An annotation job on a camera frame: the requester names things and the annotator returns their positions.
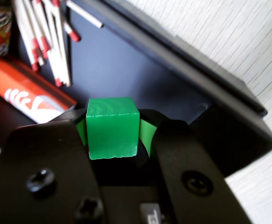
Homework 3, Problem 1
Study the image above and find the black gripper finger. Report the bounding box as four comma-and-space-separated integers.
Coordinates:
0, 107, 110, 224
137, 108, 253, 224

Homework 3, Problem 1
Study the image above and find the green cube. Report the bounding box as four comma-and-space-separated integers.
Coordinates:
85, 96, 141, 161

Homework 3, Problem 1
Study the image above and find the red and white matchbox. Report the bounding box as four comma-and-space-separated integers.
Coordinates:
0, 57, 78, 125

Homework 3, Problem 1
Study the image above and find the black cardboard box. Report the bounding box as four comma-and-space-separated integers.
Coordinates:
0, 0, 269, 150

